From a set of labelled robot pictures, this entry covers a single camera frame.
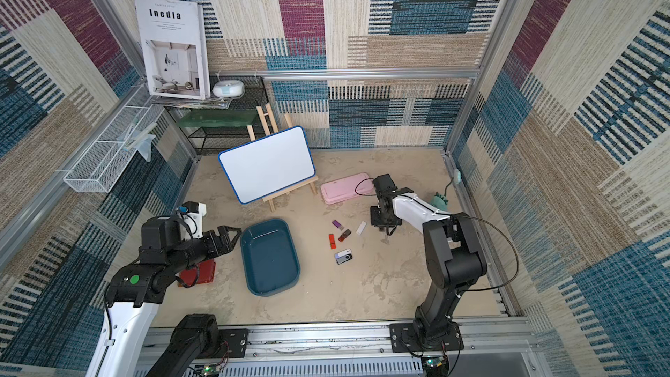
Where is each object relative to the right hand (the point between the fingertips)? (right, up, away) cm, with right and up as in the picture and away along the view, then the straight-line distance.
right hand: (380, 218), depth 96 cm
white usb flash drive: (-7, -3, 0) cm, 8 cm away
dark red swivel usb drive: (-13, -6, -2) cm, 14 cm away
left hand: (-45, 0, -24) cm, 51 cm away
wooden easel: (-38, +34, -9) cm, 52 cm away
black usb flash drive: (+2, -8, -2) cm, 8 cm away
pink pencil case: (-12, +10, +10) cm, 19 cm away
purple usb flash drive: (-15, -2, +1) cm, 16 cm away
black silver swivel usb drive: (-14, -12, -7) cm, 19 cm away
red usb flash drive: (-17, -8, -2) cm, 19 cm away
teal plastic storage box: (-38, -11, -9) cm, 40 cm away
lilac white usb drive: (-14, -11, -6) cm, 19 cm away
